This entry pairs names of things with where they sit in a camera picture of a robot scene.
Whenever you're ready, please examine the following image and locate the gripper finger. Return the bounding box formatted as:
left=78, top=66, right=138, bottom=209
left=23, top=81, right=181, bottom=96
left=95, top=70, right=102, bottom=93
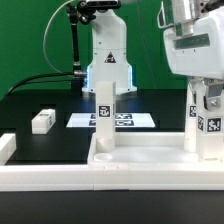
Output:
left=188, top=76, right=200, bottom=100
left=204, top=78, right=224, bottom=110

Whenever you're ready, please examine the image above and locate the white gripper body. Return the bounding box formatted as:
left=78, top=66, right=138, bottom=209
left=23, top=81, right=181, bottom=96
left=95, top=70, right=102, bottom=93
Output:
left=163, top=14, right=224, bottom=80

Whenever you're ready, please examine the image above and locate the white desk top panel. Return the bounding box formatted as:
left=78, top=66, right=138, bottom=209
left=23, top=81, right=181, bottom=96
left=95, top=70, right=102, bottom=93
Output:
left=87, top=131, right=224, bottom=166

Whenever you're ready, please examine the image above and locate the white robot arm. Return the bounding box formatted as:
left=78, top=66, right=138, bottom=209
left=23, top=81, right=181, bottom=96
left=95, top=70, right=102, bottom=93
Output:
left=86, top=0, right=224, bottom=110

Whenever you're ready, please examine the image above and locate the white U-shaped fence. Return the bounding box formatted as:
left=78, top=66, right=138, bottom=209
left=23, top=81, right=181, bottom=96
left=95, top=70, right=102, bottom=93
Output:
left=0, top=133, right=224, bottom=191

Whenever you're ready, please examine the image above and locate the fiducial marker sheet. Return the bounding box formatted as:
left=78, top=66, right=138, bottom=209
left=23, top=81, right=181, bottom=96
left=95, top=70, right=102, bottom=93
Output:
left=65, top=112, right=156, bottom=128

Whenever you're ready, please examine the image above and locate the grey curved cable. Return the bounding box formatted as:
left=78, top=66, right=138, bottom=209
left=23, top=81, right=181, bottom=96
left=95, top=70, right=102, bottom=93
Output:
left=41, top=0, right=78, bottom=75

